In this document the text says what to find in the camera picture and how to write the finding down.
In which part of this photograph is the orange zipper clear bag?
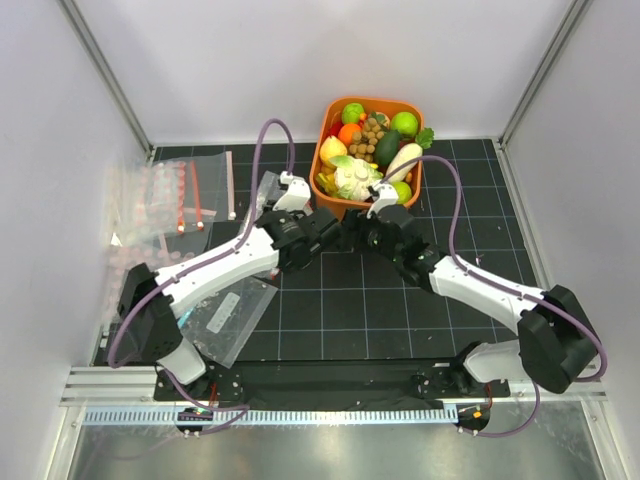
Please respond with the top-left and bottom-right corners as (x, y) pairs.
(239, 171), (284, 236)

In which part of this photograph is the white cauliflower toy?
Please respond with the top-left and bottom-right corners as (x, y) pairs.
(331, 155), (383, 202)

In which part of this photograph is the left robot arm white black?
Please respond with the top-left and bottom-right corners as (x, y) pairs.
(107, 207), (340, 400)

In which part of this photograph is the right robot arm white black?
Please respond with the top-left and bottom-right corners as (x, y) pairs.
(342, 205), (601, 396)

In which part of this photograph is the blue zipper clear bag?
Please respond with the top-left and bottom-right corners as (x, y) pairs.
(178, 277), (278, 368)

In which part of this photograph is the red zipper clear bag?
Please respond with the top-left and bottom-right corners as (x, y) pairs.
(176, 160), (204, 234)

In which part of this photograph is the green pear toy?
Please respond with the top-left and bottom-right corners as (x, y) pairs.
(392, 181), (413, 205)

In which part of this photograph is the yellow banana bunch toy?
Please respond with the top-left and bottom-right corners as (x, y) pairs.
(315, 171), (338, 198)

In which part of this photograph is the black grid mat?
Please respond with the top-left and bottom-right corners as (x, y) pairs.
(94, 138), (571, 362)

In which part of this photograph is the dark green avocado toy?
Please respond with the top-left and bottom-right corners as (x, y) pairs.
(373, 130), (402, 167)

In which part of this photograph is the white radish toy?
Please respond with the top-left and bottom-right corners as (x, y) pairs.
(386, 143), (423, 183)

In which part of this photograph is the brown longan bunch toy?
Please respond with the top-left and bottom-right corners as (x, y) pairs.
(348, 117), (388, 163)

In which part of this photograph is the yellow lemon toy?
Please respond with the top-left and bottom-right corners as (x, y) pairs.
(319, 136), (348, 169)

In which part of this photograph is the orange fruit toy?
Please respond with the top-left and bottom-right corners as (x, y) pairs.
(338, 123), (361, 147)

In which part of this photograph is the green apple toy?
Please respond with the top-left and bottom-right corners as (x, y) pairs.
(390, 111), (420, 138)

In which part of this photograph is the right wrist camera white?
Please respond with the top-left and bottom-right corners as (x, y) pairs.
(366, 181), (398, 219)

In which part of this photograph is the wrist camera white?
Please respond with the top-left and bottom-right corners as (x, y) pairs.
(366, 181), (398, 219)
(273, 171), (311, 212)

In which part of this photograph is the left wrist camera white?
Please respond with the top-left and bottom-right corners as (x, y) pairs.
(273, 171), (311, 212)

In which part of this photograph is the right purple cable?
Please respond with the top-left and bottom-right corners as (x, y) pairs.
(382, 154), (609, 440)

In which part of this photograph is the purple cable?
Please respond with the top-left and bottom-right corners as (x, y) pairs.
(382, 154), (609, 440)
(107, 118), (296, 436)

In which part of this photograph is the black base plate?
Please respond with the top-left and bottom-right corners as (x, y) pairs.
(154, 358), (510, 405)

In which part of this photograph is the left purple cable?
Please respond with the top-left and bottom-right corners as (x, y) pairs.
(107, 118), (296, 436)

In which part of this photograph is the grey slotted cable duct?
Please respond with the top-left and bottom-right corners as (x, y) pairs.
(83, 404), (458, 427)

